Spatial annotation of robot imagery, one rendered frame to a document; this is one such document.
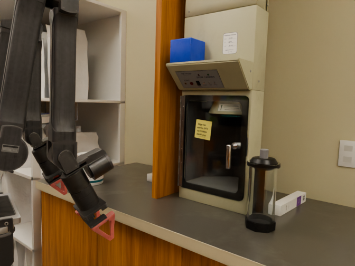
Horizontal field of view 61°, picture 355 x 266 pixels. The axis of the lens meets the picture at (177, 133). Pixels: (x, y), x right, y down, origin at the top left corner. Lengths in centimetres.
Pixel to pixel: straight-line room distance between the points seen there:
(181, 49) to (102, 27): 133
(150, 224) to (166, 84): 58
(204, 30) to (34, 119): 73
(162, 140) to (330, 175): 76
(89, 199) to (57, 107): 25
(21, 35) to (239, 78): 69
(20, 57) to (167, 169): 81
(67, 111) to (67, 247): 96
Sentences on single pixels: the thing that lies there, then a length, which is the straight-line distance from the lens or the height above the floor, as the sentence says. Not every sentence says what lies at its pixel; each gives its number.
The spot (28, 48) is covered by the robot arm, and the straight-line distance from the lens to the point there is 76.
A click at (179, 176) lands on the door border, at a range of 132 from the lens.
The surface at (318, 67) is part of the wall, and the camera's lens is 152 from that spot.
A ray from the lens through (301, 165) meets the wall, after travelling 154.
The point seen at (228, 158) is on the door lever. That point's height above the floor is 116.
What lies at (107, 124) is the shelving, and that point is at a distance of 233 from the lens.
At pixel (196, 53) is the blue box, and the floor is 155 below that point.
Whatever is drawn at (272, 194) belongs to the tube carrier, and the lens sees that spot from 105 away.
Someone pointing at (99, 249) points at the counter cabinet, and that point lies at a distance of 141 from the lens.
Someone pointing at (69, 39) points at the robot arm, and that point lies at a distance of 78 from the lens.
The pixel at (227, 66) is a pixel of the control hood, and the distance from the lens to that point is 108.
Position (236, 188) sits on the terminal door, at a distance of 118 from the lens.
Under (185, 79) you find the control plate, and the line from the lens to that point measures 121.
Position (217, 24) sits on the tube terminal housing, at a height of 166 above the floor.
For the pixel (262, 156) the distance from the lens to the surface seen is 104.
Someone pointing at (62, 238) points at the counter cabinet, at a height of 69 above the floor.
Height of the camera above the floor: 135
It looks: 6 degrees down
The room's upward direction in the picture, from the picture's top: 2 degrees clockwise
